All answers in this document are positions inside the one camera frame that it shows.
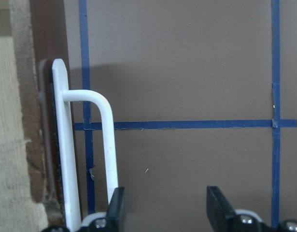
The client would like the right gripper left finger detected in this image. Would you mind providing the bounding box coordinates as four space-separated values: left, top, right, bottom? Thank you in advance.
42 186 127 232

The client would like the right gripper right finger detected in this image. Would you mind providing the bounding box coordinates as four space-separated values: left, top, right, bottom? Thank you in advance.
206 186 297 232

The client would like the light wooden drawer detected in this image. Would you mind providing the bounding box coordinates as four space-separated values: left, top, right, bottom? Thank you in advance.
0 0 119 232

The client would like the brown gridded table mat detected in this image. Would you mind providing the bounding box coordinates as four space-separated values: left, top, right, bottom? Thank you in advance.
64 0 297 232

